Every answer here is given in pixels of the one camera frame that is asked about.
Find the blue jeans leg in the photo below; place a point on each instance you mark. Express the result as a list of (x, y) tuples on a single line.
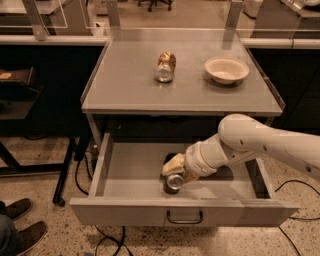
[(8, 237)]

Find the upper brown shoe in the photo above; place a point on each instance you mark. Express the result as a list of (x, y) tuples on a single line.
[(18, 208)]

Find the white paper bowl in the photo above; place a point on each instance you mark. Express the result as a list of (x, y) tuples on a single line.
[(226, 70)]

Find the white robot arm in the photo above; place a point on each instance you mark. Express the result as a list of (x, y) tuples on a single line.
[(241, 138)]

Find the grey cabinet table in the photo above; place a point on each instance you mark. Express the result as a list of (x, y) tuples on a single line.
[(124, 81)]

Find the black metal drawer handle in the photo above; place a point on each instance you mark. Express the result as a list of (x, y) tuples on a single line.
[(181, 217)]

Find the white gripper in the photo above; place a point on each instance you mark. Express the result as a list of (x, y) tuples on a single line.
[(194, 160)]

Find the blue silver redbull can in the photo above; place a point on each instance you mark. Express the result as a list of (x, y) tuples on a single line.
[(173, 183)]

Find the gold brown soda can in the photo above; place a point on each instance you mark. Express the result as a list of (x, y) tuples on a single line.
[(166, 67)]

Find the open grey top drawer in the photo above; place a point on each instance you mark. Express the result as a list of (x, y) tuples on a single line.
[(127, 190)]

